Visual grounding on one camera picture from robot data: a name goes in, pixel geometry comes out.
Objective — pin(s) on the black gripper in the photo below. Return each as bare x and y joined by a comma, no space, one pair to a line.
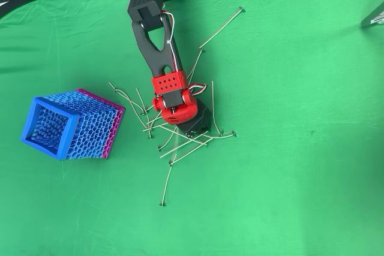
200,122

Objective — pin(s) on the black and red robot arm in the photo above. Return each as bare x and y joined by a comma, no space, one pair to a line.
168,83

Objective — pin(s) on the blue and magenta lattice basket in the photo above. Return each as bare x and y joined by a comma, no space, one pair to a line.
68,136

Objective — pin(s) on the green table cloth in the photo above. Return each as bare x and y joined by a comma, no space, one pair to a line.
270,178

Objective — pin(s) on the clear stand clamp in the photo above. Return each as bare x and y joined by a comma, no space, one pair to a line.
378,21

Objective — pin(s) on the chrome stand pole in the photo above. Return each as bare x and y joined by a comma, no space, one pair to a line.
378,10

